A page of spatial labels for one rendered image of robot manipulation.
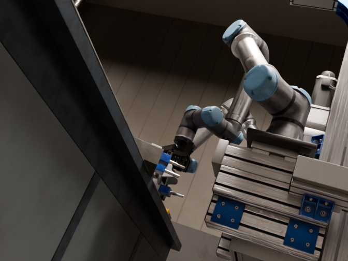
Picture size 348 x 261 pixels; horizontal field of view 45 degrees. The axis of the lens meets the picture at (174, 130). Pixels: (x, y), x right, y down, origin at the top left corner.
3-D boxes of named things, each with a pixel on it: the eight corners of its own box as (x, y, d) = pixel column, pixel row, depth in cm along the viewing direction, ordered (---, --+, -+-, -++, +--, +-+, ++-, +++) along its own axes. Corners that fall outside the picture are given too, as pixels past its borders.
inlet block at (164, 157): (180, 177, 139) (186, 163, 141) (183, 173, 134) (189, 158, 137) (144, 161, 139) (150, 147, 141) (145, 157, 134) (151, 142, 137)
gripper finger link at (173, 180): (172, 193, 161) (179, 170, 163) (158, 189, 163) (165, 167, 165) (174, 194, 164) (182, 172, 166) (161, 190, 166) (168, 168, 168)
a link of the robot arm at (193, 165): (190, 168, 210) (170, 162, 214) (194, 176, 219) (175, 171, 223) (195, 154, 213) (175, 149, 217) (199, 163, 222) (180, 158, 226)
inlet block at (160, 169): (175, 185, 149) (180, 171, 151) (177, 182, 144) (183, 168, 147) (141, 170, 149) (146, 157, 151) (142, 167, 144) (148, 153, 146)
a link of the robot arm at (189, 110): (196, 102, 169) (183, 105, 176) (186, 125, 165) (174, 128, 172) (209, 112, 173) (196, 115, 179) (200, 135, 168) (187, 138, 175)
